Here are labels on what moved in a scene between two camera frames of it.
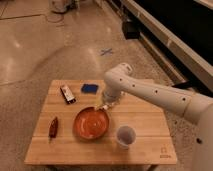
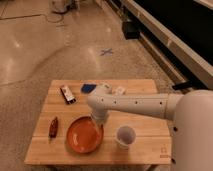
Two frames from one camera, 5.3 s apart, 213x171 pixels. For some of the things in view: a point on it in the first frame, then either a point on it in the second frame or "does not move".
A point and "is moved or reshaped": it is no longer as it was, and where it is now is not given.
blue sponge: x=89 y=89 does not move
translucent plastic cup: x=125 y=136 does not move
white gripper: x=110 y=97 → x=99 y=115
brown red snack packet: x=53 y=129 does not move
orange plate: x=91 y=123 is moved or reshaped
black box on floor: x=131 y=30 does not move
